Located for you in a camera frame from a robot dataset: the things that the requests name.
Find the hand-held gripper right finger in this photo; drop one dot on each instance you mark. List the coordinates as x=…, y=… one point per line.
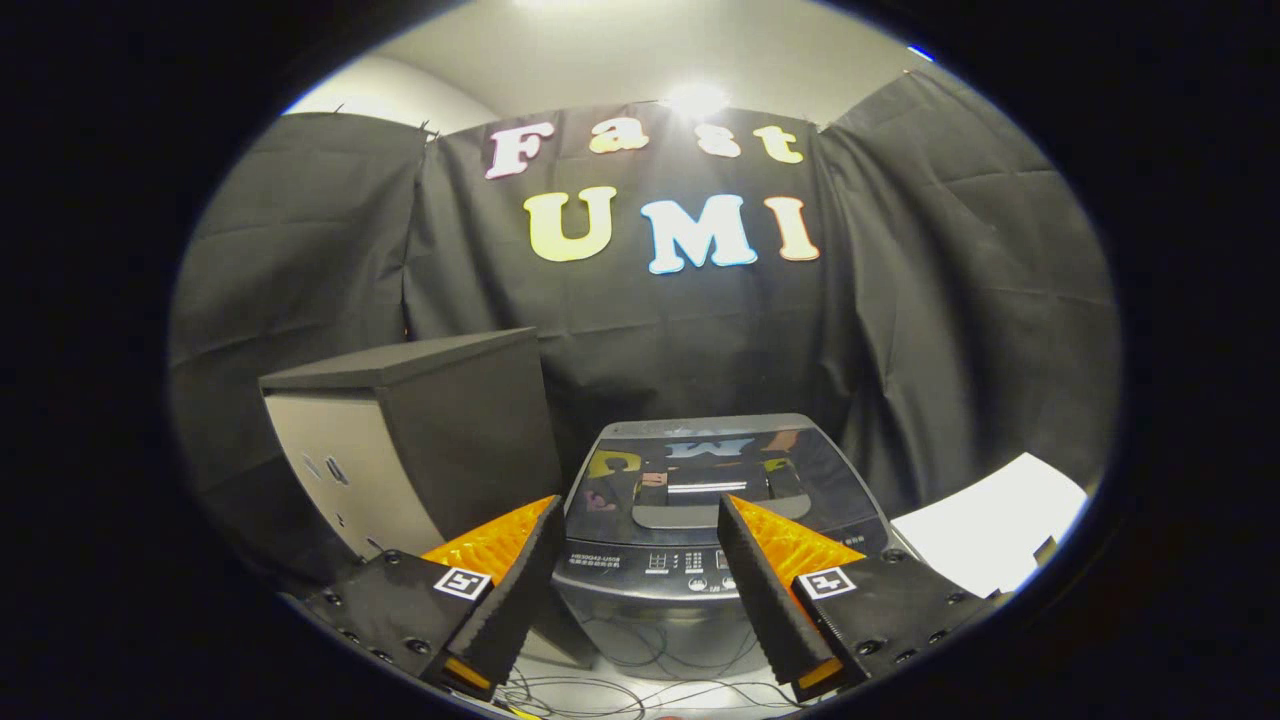
x=765, y=590

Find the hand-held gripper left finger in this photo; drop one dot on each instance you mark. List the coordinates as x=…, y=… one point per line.
x=515, y=590

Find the grey washing machine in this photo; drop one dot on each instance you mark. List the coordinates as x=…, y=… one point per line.
x=650, y=610

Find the grey cabinet with dark top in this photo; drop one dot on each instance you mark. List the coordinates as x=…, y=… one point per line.
x=450, y=430

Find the black backdrop cloth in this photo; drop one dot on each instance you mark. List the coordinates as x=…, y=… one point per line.
x=300, y=250

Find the round ceiling light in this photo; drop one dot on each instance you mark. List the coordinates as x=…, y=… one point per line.
x=695, y=99

